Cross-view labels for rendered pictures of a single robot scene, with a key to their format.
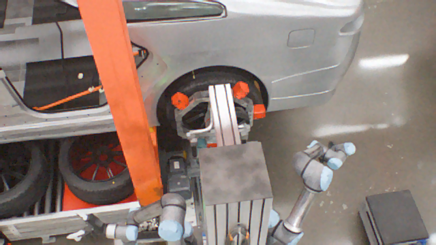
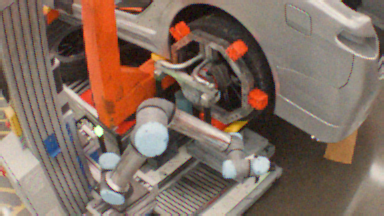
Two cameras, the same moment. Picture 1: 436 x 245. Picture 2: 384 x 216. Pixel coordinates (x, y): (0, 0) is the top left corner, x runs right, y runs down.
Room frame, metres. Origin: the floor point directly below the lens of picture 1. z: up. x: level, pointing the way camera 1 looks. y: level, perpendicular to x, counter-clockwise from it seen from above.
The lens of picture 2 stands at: (0.67, -1.66, 2.57)
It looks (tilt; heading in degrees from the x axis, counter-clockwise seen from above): 41 degrees down; 53
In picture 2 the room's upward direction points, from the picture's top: 5 degrees counter-clockwise
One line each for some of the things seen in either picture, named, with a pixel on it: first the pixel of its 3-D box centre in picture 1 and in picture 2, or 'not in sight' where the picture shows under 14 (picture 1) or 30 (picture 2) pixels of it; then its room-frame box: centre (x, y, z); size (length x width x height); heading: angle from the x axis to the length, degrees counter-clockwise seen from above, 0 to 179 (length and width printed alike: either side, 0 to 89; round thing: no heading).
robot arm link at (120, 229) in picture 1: (126, 233); not in sight; (1.08, 0.50, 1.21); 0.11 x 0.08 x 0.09; 82
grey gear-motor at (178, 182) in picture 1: (178, 177); (169, 139); (1.96, 0.32, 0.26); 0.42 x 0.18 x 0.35; 7
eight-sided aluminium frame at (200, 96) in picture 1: (214, 118); (212, 76); (2.10, 0.03, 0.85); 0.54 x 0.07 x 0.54; 97
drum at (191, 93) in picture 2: (215, 126); (203, 82); (2.03, 0.02, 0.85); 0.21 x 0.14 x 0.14; 7
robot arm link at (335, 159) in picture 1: (334, 158); (236, 165); (1.59, -0.70, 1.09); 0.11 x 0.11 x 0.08; 52
